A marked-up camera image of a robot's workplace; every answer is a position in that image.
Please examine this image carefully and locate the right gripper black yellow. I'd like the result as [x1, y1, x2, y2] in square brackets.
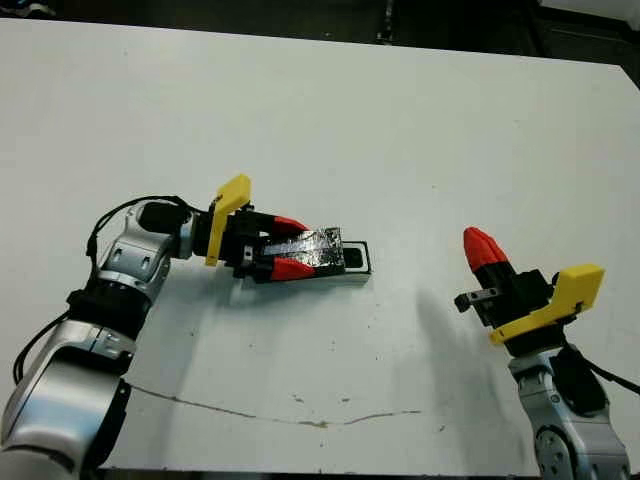
[453, 226, 607, 357]

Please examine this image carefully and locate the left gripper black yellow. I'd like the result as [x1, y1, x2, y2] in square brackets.
[205, 173, 317, 284]

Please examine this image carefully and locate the black box lid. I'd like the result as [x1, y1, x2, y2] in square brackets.
[256, 225, 347, 284]

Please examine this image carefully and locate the white box base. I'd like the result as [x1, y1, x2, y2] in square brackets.
[307, 240, 373, 290]

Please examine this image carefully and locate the black stand leg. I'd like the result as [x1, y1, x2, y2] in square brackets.
[376, 0, 397, 44]

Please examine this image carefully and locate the white board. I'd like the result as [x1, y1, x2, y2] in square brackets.
[538, 0, 640, 22]

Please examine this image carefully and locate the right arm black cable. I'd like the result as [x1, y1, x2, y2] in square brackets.
[589, 360, 640, 395]

